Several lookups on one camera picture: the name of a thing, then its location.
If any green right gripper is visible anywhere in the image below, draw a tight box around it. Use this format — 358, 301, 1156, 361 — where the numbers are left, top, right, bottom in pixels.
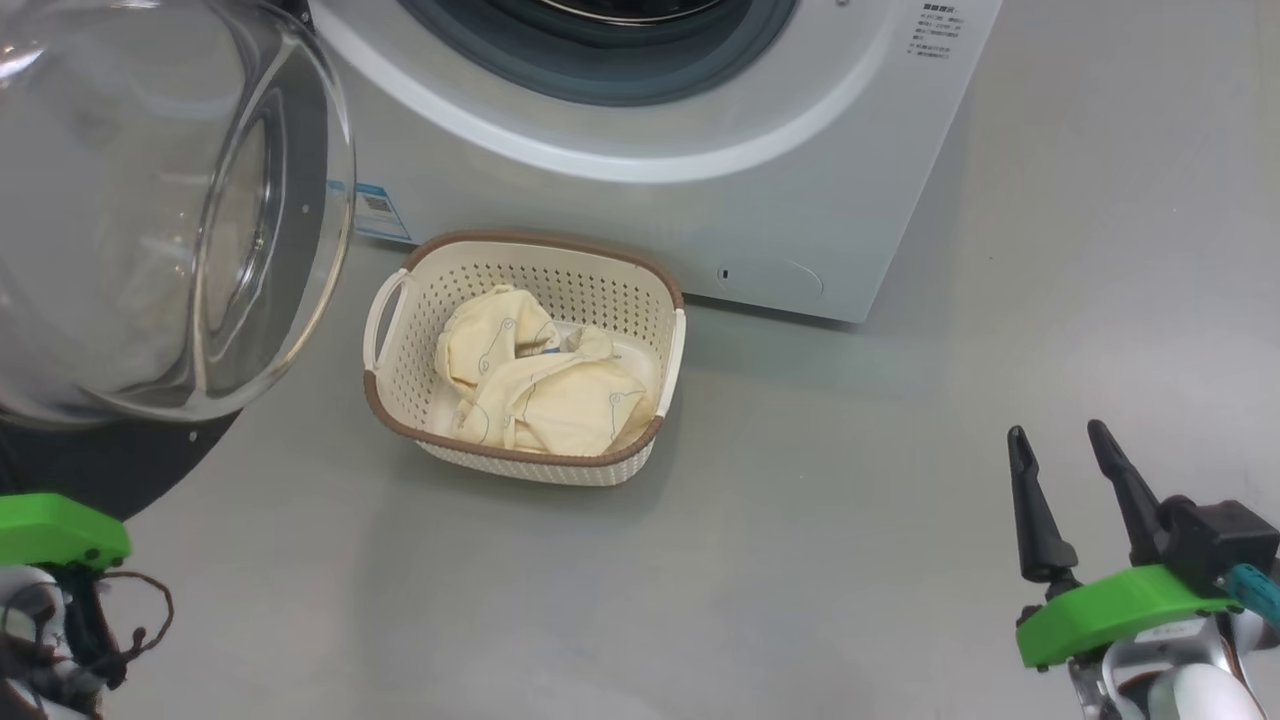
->
1007, 419, 1243, 671

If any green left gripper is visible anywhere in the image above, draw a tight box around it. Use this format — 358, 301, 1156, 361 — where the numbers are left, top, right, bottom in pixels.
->
0, 492, 132, 571

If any washing machine glass door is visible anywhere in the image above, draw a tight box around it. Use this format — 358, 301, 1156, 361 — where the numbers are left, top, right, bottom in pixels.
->
0, 0, 358, 521

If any white front-load washing machine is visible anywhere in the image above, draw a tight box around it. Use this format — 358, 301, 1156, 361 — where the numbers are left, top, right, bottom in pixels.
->
300, 0, 1004, 324

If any white drain filter flap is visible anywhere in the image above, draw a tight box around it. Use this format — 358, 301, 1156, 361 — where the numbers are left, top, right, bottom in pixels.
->
715, 255, 826, 299

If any blue energy label sticker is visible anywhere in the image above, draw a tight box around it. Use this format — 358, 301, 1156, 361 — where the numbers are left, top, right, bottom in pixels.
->
328, 180, 413, 244

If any cream perforated laundry basket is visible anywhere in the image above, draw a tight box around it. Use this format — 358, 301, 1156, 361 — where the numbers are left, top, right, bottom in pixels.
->
362, 230, 688, 488

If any teal connector right camera cable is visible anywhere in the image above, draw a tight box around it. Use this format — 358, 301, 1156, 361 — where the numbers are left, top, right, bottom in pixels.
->
1228, 563, 1280, 631

